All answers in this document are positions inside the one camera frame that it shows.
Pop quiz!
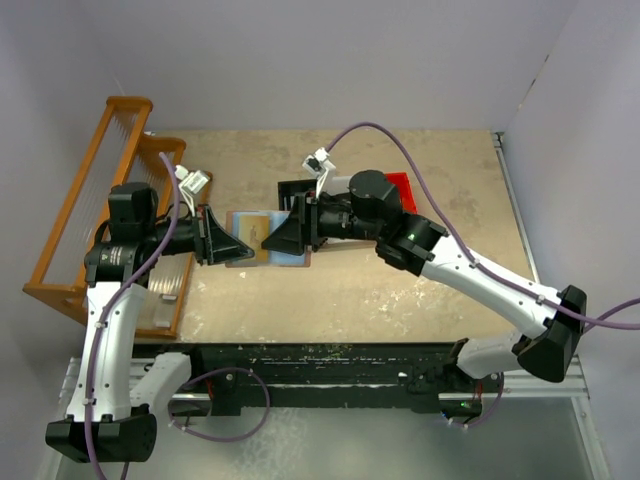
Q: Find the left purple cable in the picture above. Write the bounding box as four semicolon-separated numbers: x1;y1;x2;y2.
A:
82;152;179;480

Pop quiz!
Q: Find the red plastic bin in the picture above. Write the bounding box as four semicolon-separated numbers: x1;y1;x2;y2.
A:
385;172;417;214

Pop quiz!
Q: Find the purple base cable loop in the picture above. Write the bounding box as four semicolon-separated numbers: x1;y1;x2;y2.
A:
167;367;271;443

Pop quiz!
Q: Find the black metal base frame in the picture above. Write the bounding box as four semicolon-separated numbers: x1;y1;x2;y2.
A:
124;342;501;416

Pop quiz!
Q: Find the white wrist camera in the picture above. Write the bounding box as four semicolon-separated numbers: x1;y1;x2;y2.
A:
175;165;211;215
302;147;336;197

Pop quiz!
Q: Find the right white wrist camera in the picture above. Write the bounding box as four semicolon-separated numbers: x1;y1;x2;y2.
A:
302;147;336;197

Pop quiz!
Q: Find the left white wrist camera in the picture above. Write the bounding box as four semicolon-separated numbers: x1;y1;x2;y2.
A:
175;165;211;215

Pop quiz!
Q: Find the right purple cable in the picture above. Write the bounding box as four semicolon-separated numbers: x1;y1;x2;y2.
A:
324;121;640;331

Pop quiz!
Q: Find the gold card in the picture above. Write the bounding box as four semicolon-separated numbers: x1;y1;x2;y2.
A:
235;213;270;263

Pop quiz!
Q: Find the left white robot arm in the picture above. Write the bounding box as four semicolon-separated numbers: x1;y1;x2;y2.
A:
45;175;253;463

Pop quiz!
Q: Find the pink leather card holder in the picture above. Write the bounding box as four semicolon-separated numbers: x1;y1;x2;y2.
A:
224;209;312;269

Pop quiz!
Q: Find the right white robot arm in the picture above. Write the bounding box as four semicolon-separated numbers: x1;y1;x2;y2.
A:
262;170;586;383

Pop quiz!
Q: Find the white plastic bin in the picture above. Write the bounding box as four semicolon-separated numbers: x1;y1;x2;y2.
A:
322;176;352;195

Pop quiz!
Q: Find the orange wooden rack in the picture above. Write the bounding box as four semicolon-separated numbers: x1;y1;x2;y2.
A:
23;96;195;340

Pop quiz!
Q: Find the aluminium rail frame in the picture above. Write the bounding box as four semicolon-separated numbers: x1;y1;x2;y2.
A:
492;130;596;401

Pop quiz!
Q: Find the black plastic bin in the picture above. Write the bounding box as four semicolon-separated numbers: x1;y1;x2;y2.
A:
277;179;316;211

